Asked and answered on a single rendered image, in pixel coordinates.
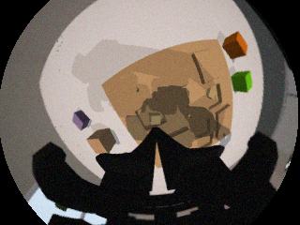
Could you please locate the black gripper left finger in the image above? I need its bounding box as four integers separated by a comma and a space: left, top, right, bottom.
95, 127, 158, 191

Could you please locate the orange block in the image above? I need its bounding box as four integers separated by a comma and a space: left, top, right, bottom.
222, 30, 248, 59

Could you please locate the tan puzzle board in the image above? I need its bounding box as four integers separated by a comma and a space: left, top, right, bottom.
101, 38, 233, 149

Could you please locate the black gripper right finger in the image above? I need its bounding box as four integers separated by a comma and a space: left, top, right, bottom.
157, 127, 224, 191

